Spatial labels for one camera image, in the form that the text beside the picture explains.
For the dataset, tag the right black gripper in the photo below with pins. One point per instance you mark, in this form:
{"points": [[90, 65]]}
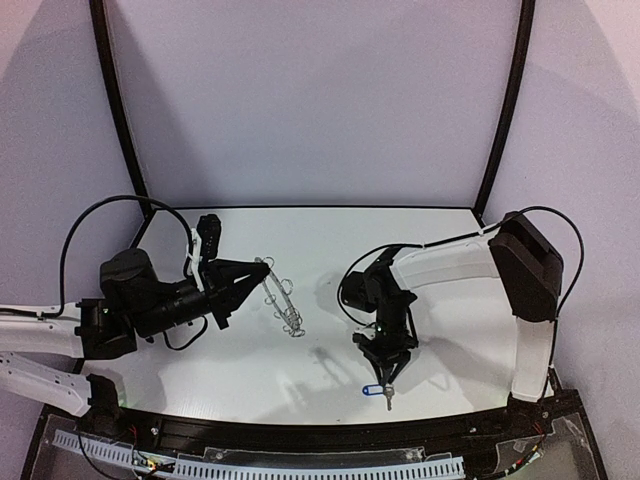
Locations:
{"points": [[383, 345]]}

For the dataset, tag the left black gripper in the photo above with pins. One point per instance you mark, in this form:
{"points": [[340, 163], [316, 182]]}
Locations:
{"points": [[215, 292]]}

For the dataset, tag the blue tag key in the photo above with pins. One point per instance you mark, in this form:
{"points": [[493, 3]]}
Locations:
{"points": [[386, 391]]}

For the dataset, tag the metal ring disc with keyrings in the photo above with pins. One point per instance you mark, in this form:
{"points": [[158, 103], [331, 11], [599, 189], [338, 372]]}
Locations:
{"points": [[278, 296]]}

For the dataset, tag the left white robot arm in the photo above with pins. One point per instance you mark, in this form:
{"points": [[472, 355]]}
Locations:
{"points": [[135, 305]]}

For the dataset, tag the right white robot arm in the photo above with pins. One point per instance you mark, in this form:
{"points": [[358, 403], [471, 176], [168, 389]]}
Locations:
{"points": [[513, 251]]}

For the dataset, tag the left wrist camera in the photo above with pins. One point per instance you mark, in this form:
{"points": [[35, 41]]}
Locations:
{"points": [[205, 243]]}

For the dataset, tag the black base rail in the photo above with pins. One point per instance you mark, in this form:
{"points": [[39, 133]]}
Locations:
{"points": [[189, 435]]}

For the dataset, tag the white slotted cable duct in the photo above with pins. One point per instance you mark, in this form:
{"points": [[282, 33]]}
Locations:
{"points": [[397, 464]]}

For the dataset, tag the left black frame post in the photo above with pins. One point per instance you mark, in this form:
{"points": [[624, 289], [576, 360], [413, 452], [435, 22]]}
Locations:
{"points": [[102, 38]]}

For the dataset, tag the black frame post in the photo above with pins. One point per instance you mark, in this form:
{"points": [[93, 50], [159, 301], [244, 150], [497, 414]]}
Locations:
{"points": [[102, 38], [511, 94]]}

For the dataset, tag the right black frame post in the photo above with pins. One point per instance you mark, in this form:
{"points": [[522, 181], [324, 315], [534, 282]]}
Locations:
{"points": [[511, 94]]}

